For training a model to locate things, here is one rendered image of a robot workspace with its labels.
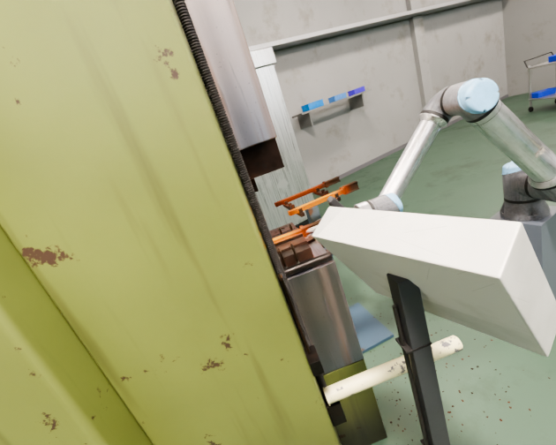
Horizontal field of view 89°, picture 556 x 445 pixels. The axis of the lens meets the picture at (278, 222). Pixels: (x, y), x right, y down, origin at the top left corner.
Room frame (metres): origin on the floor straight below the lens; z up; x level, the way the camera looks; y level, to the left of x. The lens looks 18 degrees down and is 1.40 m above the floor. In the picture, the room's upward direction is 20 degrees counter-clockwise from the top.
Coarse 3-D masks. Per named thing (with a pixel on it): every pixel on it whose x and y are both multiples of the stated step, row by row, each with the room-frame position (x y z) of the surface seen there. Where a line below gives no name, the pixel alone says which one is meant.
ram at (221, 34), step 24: (192, 0) 0.84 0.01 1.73; (216, 0) 0.84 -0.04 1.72; (216, 24) 0.84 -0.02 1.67; (240, 24) 0.84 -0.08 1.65; (216, 48) 0.84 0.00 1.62; (240, 48) 0.84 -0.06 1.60; (216, 72) 0.84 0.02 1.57; (240, 72) 0.84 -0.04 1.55; (240, 96) 0.84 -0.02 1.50; (264, 96) 0.84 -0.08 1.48; (240, 120) 0.84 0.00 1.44; (264, 120) 0.84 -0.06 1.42; (240, 144) 0.84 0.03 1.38
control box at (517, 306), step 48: (336, 240) 0.50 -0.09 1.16; (384, 240) 0.42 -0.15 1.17; (432, 240) 0.35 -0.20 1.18; (480, 240) 0.31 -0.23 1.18; (528, 240) 0.30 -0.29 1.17; (384, 288) 0.55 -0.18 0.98; (432, 288) 0.39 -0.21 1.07; (480, 288) 0.30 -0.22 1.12; (528, 288) 0.30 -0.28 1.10; (528, 336) 0.32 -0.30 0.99
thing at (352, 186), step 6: (342, 186) 1.45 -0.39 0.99; (348, 186) 1.45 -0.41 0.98; (354, 186) 1.45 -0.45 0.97; (336, 192) 1.42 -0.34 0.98; (342, 192) 1.43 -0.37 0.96; (348, 192) 1.44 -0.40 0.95; (324, 198) 1.41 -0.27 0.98; (306, 204) 1.40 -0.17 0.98; (312, 204) 1.40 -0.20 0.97; (318, 204) 1.40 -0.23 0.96; (294, 210) 1.38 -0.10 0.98
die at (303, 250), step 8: (288, 232) 1.07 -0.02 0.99; (288, 240) 0.99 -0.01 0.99; (296, 240) 0.97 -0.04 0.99; (304, 240) 0.94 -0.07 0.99; (280, 248) 0.95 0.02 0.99; (288, 248) 0.93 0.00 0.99; (296, 248) 0.93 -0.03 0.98; (304, 248) 0.90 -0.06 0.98; (280, 256) 0.91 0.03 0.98; (288, 256) 0.89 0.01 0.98; (304, 256) 0.89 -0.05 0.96; (312, 256) 0.89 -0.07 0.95; (288, 264) 0.89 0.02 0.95
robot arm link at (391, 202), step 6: (390, 192) 1.04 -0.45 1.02; (378, 198) 1.03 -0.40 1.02; (384, 198) 1.01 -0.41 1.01; (390, 198) 1.00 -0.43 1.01; (396, 198) 1.00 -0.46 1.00; (372, 204) 1.00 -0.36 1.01; (378, 204) 1.00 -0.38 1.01; (384, 204) 1.00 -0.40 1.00; (390, 204) 0.99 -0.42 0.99; (396, 204) 0.99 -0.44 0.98; (384, 210) 0.99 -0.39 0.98; (390, 210) 0.99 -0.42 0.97; (396, 210) 0.99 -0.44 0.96; (402, 210) 1.00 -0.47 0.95
